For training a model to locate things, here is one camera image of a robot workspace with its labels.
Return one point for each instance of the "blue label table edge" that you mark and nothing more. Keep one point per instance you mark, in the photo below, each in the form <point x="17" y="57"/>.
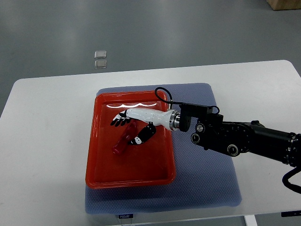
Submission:
<point x="291" y="213"/>

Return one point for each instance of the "black table label tag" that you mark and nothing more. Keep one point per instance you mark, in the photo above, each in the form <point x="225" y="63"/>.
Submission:
<point x="126" y="216"/>

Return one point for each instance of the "upper floor socket plate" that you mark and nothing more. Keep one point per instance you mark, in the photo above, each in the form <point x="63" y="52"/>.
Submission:
<point x="100" y="54"/>

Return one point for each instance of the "blue-grey mesh mat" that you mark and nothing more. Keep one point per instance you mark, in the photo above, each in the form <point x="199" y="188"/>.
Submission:
<point x="202" y="179"/>

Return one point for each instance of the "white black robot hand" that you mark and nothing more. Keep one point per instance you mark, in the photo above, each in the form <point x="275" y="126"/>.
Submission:
<point x="168" y="119"/>

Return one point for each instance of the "red plastic tray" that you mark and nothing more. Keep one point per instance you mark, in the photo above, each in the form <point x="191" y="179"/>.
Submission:
<point x="147" y="164"/>

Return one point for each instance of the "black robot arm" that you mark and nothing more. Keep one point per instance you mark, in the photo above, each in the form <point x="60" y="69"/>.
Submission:
<point x="212" y="132"/>

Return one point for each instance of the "red pepper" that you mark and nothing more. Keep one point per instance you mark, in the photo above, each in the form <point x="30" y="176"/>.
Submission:
<point x="128" y="134"/>

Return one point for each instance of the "white table leg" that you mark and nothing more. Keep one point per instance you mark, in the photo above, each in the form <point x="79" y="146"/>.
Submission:
<point x="250" y="220"/>

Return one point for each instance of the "wooden box corner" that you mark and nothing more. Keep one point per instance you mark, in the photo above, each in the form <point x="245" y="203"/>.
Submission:
<point x="277" y="5"/>

